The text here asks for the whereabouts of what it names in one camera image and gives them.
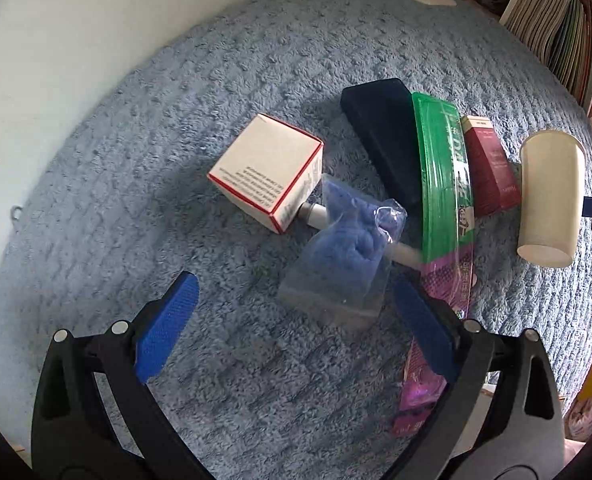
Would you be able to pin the white pen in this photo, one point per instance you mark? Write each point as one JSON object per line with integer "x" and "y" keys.
{"x": 313, "y": 213}

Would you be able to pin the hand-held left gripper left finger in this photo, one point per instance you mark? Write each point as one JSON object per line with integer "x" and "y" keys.
{"x": 168, "y": 325}

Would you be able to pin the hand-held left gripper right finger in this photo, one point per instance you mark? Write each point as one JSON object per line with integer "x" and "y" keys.
{"x": 426, "y": 330}

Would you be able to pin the row of books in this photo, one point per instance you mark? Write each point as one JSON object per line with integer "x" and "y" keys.
{"x": 556, "y": 25}

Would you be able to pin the dark red box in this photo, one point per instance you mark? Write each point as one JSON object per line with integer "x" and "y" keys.
{"x": 491, "y": 170}

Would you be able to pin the metal wall hook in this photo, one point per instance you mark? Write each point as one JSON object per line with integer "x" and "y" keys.
{"x": 16, "y": 212}

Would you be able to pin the dark blue case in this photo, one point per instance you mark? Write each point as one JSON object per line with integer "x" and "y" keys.
{"x": 381, "y": 130}

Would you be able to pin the clear plastic bag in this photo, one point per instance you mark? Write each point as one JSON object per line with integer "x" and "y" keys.
{"x": 336, "y": 260}

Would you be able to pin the white box with red edges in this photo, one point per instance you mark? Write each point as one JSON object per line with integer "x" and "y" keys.
{"x": 261, "y": 160}

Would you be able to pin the green and purple snack packet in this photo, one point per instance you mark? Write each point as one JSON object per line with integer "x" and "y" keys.
{"x": 441, "y": 180}

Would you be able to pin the white paper cup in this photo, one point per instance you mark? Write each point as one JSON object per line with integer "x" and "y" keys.
{"x": 548, "y": 195}

